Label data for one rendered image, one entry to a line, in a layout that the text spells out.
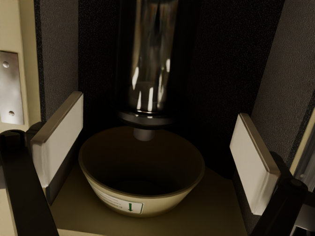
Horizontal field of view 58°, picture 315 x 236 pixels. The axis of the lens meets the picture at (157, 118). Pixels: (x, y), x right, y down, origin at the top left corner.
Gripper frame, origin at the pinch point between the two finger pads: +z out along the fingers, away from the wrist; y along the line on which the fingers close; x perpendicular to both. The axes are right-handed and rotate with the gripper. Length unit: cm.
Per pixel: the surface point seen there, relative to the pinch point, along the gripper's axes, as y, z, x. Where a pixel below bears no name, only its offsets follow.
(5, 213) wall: -44, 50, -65
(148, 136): -0.7, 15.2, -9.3
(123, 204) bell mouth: -2.6, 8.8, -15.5
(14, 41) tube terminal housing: -13.0, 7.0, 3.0
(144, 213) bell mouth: 0.0, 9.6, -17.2
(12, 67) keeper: -13.3, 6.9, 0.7
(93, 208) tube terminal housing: -6.6, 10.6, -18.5
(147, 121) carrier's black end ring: -1.0, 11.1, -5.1
